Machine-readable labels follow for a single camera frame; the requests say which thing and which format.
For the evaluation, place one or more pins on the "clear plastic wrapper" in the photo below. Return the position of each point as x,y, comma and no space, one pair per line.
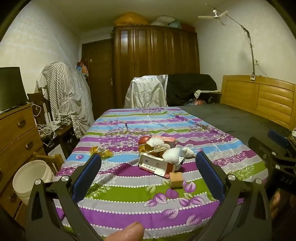
108,178

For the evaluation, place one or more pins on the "brown wooden wardrobe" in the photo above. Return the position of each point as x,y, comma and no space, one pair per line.
157,51

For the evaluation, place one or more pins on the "white router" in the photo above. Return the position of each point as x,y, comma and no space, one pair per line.
49,117

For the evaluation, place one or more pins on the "white ceiling fan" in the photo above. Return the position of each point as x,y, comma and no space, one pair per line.
216,15

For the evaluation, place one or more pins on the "beige knitted cloth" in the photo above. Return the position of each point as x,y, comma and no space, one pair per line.
159,147

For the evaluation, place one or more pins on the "person's right hand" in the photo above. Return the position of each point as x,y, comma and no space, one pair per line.
275,204

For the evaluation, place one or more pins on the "white wall socket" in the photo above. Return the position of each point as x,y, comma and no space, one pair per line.
257,61

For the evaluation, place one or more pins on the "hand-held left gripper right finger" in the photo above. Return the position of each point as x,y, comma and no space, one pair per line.
209,178

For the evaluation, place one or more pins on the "colourful hanging bags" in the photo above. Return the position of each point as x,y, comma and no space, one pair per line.
82,68

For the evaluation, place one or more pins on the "red apple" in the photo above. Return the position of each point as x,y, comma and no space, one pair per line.
143,140

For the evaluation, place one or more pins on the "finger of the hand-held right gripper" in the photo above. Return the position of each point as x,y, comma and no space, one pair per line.
278,138
259,144

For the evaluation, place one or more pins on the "silver crinkled cover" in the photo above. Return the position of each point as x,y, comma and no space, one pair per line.
145,92

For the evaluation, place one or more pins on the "white cardboard box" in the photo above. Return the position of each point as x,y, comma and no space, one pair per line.
55,151

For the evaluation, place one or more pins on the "small dark wooden table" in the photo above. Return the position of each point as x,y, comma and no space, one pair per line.
66,132

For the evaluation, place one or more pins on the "white and red box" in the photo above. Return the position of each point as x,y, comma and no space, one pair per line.
152,164

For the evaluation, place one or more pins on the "brown wooden door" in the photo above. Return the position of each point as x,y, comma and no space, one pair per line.
99,69

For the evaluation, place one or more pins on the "light wooden chair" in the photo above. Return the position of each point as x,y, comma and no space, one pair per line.
57,160

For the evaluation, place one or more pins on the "orange bag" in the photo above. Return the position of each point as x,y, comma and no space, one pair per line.
130,19

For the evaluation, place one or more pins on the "dark grey blanket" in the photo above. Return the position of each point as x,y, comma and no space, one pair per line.
231,118

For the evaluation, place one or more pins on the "black television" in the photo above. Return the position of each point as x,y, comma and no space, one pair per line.
11,88

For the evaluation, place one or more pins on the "grey striped cloth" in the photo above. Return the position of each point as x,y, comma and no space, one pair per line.
67,92

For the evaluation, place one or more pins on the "red plastic bag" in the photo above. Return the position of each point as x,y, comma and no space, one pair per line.
198,102

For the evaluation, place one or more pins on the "orange sponge block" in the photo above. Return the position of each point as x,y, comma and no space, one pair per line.
176,180

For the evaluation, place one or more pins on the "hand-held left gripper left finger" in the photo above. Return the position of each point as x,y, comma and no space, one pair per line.
86,178

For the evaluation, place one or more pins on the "white plastic bag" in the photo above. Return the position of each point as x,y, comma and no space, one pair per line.
155,141
172,155

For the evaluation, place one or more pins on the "white plastic bucket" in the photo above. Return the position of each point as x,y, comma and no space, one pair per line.
30,173

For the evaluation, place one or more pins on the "white pillow bundle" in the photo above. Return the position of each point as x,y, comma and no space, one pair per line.
164,22

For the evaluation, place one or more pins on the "black cloth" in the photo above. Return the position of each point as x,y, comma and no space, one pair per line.
185,88

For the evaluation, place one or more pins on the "orange plastic wrapper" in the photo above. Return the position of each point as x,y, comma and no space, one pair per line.
103,152

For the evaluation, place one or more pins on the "wooden bed headboard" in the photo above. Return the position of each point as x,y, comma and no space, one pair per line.
266,97

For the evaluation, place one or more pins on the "dark bedside table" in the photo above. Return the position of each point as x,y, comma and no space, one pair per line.
212,97

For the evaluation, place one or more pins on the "floral striped bed sheet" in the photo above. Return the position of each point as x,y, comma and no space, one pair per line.
138,199

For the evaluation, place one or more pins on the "wooden dresser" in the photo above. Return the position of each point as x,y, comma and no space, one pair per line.
18,139

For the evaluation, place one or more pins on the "person's left hand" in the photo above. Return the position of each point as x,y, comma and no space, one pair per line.
127,233

